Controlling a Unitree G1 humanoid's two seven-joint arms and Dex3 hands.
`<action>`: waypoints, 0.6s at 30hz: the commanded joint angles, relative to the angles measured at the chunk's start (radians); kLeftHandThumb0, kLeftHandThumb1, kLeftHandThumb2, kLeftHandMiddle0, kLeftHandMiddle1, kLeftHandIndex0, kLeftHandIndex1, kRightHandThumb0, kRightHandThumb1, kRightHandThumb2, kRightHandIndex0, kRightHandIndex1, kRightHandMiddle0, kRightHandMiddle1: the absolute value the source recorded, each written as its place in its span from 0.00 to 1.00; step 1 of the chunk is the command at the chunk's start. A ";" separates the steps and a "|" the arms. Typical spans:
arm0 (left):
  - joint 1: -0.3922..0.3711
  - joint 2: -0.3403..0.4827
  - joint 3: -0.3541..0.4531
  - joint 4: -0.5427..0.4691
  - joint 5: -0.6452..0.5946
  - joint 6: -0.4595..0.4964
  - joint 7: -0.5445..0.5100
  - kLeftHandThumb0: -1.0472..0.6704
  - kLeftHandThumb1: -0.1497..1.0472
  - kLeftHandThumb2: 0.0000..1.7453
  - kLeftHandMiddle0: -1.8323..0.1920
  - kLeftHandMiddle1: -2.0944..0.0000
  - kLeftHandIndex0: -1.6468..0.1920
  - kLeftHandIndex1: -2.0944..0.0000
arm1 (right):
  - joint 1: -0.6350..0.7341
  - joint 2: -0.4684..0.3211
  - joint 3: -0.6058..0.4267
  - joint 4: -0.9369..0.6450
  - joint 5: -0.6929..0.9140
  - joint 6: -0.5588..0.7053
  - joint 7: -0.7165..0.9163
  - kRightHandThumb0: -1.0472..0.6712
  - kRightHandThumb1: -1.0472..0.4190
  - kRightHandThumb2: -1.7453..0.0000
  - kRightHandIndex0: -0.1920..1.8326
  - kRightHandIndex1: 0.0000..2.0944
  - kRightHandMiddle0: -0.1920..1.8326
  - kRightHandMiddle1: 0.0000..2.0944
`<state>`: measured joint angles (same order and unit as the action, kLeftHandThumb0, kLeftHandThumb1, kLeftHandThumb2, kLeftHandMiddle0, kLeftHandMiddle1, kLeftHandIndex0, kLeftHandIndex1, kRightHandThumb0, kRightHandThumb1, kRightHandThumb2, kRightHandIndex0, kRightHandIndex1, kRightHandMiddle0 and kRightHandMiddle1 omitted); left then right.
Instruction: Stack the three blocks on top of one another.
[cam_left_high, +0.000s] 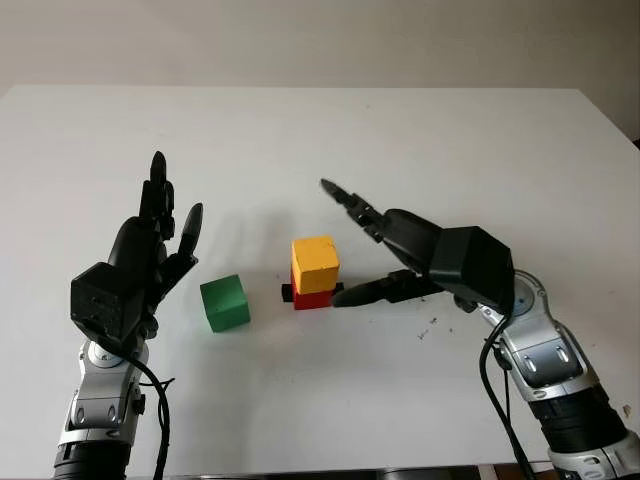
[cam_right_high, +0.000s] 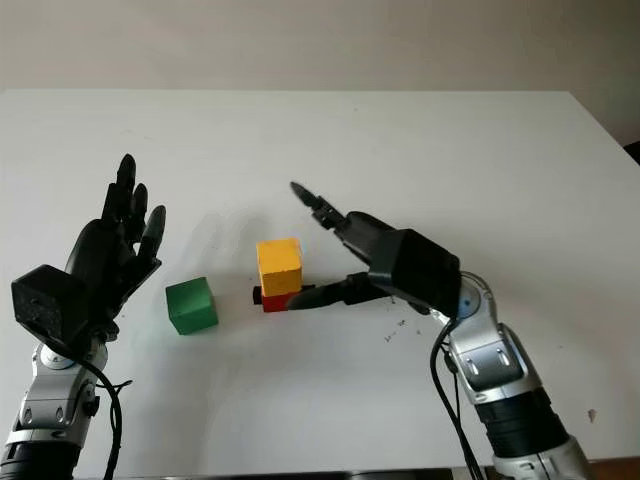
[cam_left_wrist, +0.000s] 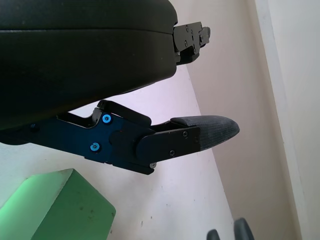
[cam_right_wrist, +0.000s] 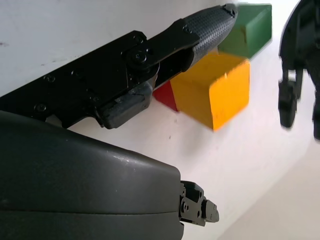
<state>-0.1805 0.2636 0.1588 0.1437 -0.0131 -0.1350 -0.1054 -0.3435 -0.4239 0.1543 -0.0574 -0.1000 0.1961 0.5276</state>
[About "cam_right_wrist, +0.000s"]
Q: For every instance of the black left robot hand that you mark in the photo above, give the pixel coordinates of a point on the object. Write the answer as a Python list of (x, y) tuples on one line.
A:
[(295, 37)]

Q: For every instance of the yellow wooden block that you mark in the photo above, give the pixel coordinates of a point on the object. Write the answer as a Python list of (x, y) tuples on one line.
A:
[(225, 95)]

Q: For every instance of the red wooden block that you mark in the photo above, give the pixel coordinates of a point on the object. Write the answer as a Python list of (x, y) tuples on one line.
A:
[(165, 97)]

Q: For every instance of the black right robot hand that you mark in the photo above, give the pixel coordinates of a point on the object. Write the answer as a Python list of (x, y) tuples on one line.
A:
[(75, 180)]

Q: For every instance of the green wooden block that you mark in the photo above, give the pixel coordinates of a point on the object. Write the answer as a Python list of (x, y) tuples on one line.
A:
[(255, 32)]

